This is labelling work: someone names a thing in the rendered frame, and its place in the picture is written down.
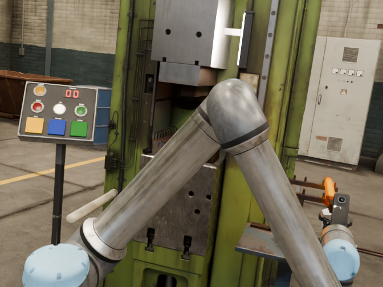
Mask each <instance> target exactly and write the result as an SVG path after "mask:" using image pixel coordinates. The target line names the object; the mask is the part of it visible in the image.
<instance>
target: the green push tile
mask: <svg viewBox="0 0 383 287"><path fill-rule="evenodd" d="M87 128H88V123H87V122H79V121H72V122H71V131H70V136H73V137H87Z"/></svg>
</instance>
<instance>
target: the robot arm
mask: <svg viewBox="0 0 383 287"><path fill-rule="evenodd" d="M269 129H270V126H269V124H268V122H267V120H266V118H265V116H264V113H263V111H262V109H261V107H260V105H259V103H258V101H257V97H256V93H255V91H254V90H253V88H252V87H251V86H250V85H249V84H248V83H247V82H245V81H243V80H240V79H228V80H225V81H222V82H220V83H218V84H217V85H216V86H215V87H213V88H212V90H211V91H210V93H209V95H208V96H207V98H206V99H205V100H204V101H203V102H202V103H201V104H200V106H199V107H198V108H197V109H196V110H195V112H194V113H193V114H192V116H191V117H190V118H189V119H188V120H187V121H186V122H185V123H184V124H183V125H182V126H181V127H180V128H179V130H178V131H177V132H176V133H175V134H174V135H173V136H172V137H171V139H170V140H169V141H168V142H167V143H166V144H165V145H164V146H163V147H162V148H161V149H160V150H159V151H158V153H157V154H156V155H155V156H154V157H153V158H152V159H151V160H150V161H149V162H148V163H147V164H146V165H145V167H144V168H143V169H142V170H141V171H140V172H139V173H138V174H137V175H136V176H135V177H134V178H133V179H132V180H131V182H130V183H129V184H128V185H127V186H126V187H125V188H124V189H123V191H122V192H121V193H119V194H118V196H117V197H116V198H115V199H114V200H113V201H112V202H111V204H110V205H109V206H108V207H107V208H106V209H105V210H104V211H103V212H102V213H101V214H100V215H99V216H98V217H97V218H88V219H86V220H85V221H84V222H83V224H82V225H81V226H80V227H79V228H78V229H77V230H76V231H75V232H74V233H73V234H72V235H71V237H70V238H69V239H68V240H67V241H66V242H65V243H64V244H58V245H57V246H54V245H53V244H52V245H47V246H45V247H41V248H39V249H37V250H36V251H34V252H33V253H32V254H31V255H30V256H29V257H28V258H27V260H26V262H25V267H24V271H23V275H22V282H23V286H22V287H98V286H99V284H100V283H101V282H102V280H103V279H104V278H105V277H106V275H107V274H108V273H109V272H110V271H111V270H112V269H113V268H114V267H115V266H116V265H117V264H118V263H119V262H120V261H121V260H122V259H123V258H124V257H125V255H126V254H127V246H126V245H127V244H128V243H129V242H130V241H131V240H132V239H133V238H134V237H135V236H136V235H137V234H138V232H139V231H140V230H141V229H142V228H143V227H144V226H145V225H146V224H147V223H148V222H149V221H150V220H151V219H152V218H153V217H154V216H155V214H156V213H158V212H159V210H160V209H162V208H163V206H164V205H166V204H167V202H168V201H169V200H170V199H171V198H172V197H173V196H174V195H175V194H176V193H177V192H178V191H179V190H180V189H181V188H182V187H183V186H184V184H185V183H186V182H187V181H188V180H189V179H190V178H191V177H192V176H193V175H194V174H195V173H196V172H197V171H198V170H199V169H200V168H201V167H202V166H203V165H204V164H205V163H206V162H207V161H208V160H209V159H210V158H211V157H212V156H213V155H214V154H215V152H216V151H217V150H218V149H219V148H220V147H221V148H222V150H223V151H226V152H229V153H231V154H232V155H233V156H234V158H235V160H236V162H237V164H238V166H239V168H240V170H241V172H242V174H243V176H244V178H245V180H246V182H247V184H248V186H249V188H250V190H251V192H252V194H253V196H254V198H255V200H256V202H257V204H258V206H259V207H260V209H261V211H262V213H263V215H264V217H265V219H266V221H267V223H268V225H269V227H270V229H271V231H272V233H273V235H274V237H275V239H276V241H277V242H278V244H279V246H280V249H281V250H282V252H283V254H284V256H285V258H286V260H287V262H288V264H289V266H290V268H291V270H292V272H293V274H294V276H295V278H296V280H297V282H298V284H299V286H300V287H352V286H353V280H354V277H355V275H356V273H357V272H358V269H359V266H360V257H359V254H358V251H357V249H356V248H357V245H355V241H354V238H353V235H352V233H351V231H350V230H349V229H348V227H349V226H352V222H353V219H352V218H351V217H350V216H348V214H349V202H350V196H349V195H348V194H341V193H335V194H334V196H333V203H332V212H331V213H329V209H328V208H326V209H324V210H322V211H320V212H319V220H321V221H322V223H321V227H322V229H323V230H322V231H321V234H320V241H319V239H318V238H317V236H316V234H315V232H314V230H313V228H312V226H311V224H310V222H309V220H308V218H307V216H306V214H305V212H304V210H303V208H302V206H301V204H300V202H299V200H298V198H297V196H296V194H295V192H294V190H293V188H292V186H291V184H290V182H289V180H288V178H287V176H286V174H285V172H284V170H283V168H282V165H281V163H280V161H279V159H278V157H277V155H276V153H275V151H274V149H273V147H272V145H271V143H270V141H269V139H268V137H267V136H268V132H269Z"/></svg>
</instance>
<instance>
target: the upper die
mask: <svg viewBox="0 0 383 287"><path fill-rule="evenodd" d="M217 78H218V68H211V67H203V66H198V65H188V64H178V63H168V62H163V61H161V62H160V71H159V77H158V81H160V82H165V83H175V84H183V85H192V86H198V87H200V86H213V85H216V84H217Z"/></svg>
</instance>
